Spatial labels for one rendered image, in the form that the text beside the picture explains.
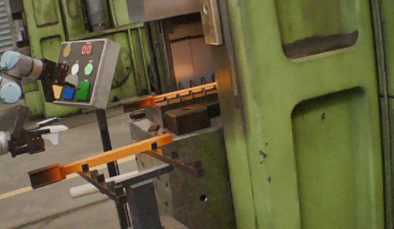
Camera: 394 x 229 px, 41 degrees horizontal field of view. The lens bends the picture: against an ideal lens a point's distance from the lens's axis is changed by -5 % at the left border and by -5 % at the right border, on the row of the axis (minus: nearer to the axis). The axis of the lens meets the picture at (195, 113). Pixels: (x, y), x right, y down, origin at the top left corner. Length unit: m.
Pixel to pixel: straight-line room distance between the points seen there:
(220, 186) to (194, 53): 0.57
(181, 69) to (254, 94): 0.66
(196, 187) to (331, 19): 0.66
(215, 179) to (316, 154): 0.34
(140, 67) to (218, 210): 5.12
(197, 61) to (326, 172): 0.70
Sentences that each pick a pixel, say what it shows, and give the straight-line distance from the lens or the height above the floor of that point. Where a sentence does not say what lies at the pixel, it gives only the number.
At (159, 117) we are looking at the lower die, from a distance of 1.83.
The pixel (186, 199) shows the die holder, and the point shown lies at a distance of 1.74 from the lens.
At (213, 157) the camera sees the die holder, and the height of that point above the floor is 0.82.
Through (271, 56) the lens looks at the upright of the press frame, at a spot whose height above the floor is 1.15.
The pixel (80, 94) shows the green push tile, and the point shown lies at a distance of 2.25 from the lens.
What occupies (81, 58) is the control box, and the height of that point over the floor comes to 1.13.
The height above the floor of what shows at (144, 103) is 1.00.
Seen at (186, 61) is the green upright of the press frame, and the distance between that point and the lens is 2.09.
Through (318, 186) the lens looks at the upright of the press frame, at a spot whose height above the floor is 0.71.
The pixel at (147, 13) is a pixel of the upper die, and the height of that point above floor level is 1.30.
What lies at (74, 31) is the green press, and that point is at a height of 1.01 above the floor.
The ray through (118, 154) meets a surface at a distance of 1.52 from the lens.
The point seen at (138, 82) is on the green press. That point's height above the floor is 0.23.
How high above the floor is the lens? 1.38
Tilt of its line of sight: 14 degrees down
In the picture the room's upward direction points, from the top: 9 degrees counter-clockwise
